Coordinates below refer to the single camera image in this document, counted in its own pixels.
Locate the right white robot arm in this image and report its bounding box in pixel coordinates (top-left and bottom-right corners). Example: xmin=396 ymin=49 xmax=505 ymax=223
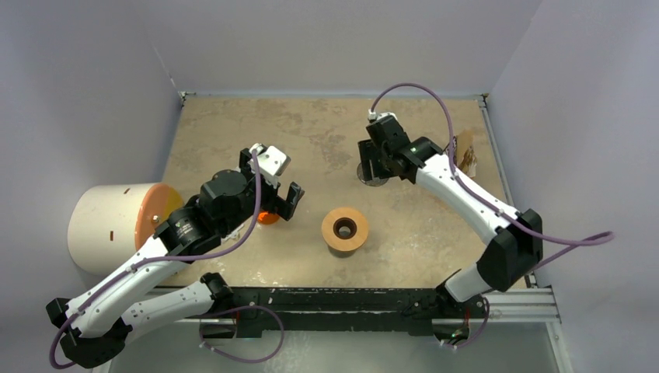
xmin=357 ymin=113 xmax=543 ymax=316

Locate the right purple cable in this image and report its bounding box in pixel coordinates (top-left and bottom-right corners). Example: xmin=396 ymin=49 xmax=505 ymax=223
xmin=368 ymin=83 xmax=616 ymax=271

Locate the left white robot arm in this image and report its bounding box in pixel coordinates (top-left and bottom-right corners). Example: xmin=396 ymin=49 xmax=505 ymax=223
xmin=46 ymin=144 xmax=304 ymax=369

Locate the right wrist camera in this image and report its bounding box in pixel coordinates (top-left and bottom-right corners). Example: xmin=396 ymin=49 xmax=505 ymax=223
xmin=367 ymin=110 xmax=397 ymax=123

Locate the white cylinder with orange lid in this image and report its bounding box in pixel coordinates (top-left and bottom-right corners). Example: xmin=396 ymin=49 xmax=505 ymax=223
xmin=67 ymin=183 xmax=184 ymax=276

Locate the smoked glass dripper cone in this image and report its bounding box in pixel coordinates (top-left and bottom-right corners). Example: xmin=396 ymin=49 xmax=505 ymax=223
xmin=356 ymin=163 xmax=389 ymax=187

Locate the light wooden dripper ring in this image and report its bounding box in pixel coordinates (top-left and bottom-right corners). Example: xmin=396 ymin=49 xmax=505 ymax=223
xmin=321 ymin=207 xmax=370 ymax=253

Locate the orange glass carafe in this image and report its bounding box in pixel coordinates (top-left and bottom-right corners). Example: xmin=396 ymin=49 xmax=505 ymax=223
xmin=257 ymin=210 xmax=281 ymax=225

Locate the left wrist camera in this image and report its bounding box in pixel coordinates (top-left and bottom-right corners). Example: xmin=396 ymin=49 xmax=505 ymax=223
xmin=249 ymin=143 xmax=291 ymax=188

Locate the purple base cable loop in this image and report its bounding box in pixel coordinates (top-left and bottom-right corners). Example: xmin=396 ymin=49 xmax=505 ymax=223
xmin=198 ymin=302 xmax=286 ymax=364

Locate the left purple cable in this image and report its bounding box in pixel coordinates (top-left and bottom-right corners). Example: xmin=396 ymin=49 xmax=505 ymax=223
xmin=48 ymin=149 xmax=263 ymax=371

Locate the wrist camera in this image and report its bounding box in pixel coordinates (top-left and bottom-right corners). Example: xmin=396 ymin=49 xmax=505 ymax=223
xmin=367 ymin=110 xmax=397 ymax=123
xmin=249 ymin=143 xmax=291 ymax=188

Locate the coffee filter package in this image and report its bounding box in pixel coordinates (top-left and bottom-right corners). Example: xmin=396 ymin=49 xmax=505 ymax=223
xmin=453 ymin=129 xmax=478 ymax=179

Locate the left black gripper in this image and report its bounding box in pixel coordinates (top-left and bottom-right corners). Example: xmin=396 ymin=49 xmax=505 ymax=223
xmin=221 ymin=150 xmax=302 ymax=235

